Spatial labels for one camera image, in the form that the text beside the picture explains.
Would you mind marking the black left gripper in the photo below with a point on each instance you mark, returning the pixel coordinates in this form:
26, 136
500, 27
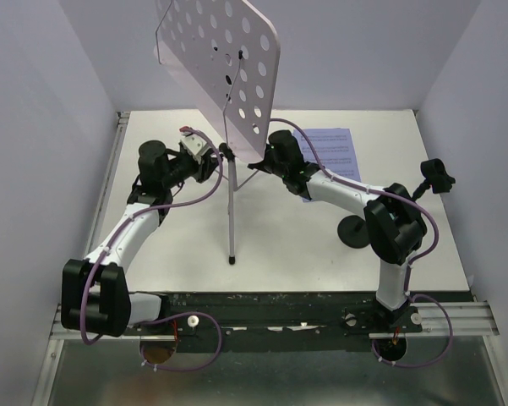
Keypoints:
208, 166

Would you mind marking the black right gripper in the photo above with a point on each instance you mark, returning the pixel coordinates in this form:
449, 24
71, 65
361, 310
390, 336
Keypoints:
255, 166

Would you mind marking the white sheet music page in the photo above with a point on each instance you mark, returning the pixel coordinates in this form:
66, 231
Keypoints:
336, 151

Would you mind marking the lilac tripod music stand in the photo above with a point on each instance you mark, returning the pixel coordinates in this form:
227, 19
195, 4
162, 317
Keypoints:
225, 55

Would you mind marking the black clip microphone stand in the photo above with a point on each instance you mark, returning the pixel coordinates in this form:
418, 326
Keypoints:
436, 178

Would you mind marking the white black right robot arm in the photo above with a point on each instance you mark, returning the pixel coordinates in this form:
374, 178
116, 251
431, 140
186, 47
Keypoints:
395, 229

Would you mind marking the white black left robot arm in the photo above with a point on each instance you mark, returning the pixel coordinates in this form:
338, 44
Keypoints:
95, 298

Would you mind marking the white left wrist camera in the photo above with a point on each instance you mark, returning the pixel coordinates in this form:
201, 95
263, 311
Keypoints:
193, 146

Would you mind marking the aluminium left side rail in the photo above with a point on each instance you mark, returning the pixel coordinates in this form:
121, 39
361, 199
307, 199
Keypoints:
98, 227

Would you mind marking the aluminium rail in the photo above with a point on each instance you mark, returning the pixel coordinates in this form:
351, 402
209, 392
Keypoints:
423, 317
98, 227

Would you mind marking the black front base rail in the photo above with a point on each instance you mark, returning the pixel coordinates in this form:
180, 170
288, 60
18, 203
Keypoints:
201, 333

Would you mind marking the aluminium front rail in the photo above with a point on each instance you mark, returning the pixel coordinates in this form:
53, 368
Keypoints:
423, 317

